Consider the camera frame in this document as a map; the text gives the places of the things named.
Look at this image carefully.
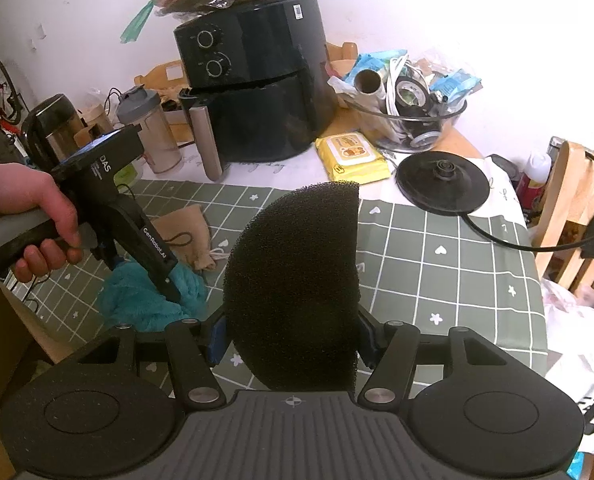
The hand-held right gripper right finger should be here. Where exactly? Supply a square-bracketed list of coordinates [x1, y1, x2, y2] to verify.
[357, 305, 522, 408]

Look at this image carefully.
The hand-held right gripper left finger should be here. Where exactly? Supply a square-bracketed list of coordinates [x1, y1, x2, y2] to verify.
[64, 312, 228, 408]

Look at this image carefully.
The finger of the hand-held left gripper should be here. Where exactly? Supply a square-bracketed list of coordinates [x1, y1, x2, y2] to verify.
[102, 197, 183, 304]
[94, 237, 129, 272]

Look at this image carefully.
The brown burlap pouch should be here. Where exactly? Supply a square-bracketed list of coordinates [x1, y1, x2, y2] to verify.
[149, 203, 228, 273]

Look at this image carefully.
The teal fluffy cloth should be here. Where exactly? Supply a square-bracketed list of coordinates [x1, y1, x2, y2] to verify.
[96, 257, 207, 333]

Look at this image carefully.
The black foam sponge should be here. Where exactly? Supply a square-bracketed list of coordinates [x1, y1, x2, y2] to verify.
[223, 181, 362, 391]

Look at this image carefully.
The person's left hand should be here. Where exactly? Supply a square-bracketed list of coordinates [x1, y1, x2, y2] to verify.
[0, 160, 84, 283]

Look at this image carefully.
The green jar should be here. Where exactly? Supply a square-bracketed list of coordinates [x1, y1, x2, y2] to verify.
[112, 157, 144, 186]

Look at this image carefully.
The brown wooden container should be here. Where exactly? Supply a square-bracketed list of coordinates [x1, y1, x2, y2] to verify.
[74, 105, 113, 148]

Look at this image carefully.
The grey lid shaker bottle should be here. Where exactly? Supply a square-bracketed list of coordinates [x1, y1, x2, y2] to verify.
[116, 85, 183, 175]

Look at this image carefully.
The black electric kettle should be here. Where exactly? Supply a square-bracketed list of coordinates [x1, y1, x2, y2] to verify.
[22, 94, 85, 166]

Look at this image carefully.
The green checkered tablecloth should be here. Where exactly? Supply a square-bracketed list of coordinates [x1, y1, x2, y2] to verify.
[0, 175, 550, 391]

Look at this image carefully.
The brown cardboard packaging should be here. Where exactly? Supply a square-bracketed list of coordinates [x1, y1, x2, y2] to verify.
[134, 59, 190, 92]

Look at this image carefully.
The white tablecloth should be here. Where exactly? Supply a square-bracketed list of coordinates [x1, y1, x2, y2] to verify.
[177, 125, 528, 226]

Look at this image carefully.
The black kettle base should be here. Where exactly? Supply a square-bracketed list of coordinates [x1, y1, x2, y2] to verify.
[396, 152, 492, 216]

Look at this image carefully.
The yellow wipes packet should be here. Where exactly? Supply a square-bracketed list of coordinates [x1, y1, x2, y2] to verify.
[315, 133, 392, 181]

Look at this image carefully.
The black air fryer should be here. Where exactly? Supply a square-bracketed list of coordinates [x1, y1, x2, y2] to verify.
[173, 0, 339, 181]

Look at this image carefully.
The glass bowl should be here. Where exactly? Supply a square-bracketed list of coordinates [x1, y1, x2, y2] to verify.
[344, 77, 468, 153]

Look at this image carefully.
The white tote bag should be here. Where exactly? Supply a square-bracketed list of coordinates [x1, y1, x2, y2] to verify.
[542, 280, 594, 446]

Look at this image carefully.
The red white spray can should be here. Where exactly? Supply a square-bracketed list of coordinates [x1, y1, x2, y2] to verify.
[514, 152, 552, 211]

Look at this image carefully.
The wooden chair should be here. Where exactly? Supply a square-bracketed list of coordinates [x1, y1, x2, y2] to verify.
[532, 140, 594, 291]

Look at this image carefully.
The cardboard tube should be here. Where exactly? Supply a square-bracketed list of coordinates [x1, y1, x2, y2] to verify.
[354, 70, 386, 102]

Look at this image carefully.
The wooden board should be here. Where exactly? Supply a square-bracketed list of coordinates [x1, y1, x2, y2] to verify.
[324, 41, 360, 78]

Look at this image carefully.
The blue packet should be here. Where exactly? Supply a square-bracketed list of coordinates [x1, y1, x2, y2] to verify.
[434, 71, 480, 103]
[344, 51, 408, 83]

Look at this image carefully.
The black kettle base cable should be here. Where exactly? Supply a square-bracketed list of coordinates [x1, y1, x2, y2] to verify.
[464, 142, 594, 251]

